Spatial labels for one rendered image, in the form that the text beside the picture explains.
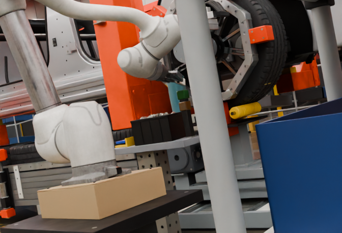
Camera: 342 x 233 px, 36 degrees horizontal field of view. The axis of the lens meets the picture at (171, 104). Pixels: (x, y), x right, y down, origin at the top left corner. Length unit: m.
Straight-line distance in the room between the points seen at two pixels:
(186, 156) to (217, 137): 2.30
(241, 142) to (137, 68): 0.92
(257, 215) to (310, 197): 1.86
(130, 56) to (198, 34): 1.50
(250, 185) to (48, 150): 1.07
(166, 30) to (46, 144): 0.60
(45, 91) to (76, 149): 0.29
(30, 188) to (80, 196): 1.86
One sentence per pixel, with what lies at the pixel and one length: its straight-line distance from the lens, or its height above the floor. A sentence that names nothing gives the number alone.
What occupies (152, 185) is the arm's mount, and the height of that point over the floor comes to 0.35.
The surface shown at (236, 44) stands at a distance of 3.05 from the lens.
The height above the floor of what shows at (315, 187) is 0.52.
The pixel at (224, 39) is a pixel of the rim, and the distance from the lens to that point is 2.66.
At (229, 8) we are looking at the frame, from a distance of 2.53.
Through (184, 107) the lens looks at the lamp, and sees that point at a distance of 2.27.
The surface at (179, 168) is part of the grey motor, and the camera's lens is 2.82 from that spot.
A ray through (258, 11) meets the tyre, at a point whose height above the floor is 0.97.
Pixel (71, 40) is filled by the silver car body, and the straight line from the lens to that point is 3.79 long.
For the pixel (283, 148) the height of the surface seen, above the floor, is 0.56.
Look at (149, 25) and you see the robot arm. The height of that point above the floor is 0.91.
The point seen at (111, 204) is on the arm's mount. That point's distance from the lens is 1.70.
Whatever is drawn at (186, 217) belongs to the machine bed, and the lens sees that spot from 2.56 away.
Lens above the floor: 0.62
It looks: level
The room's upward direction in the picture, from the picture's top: 10 degrees counter-clockwise
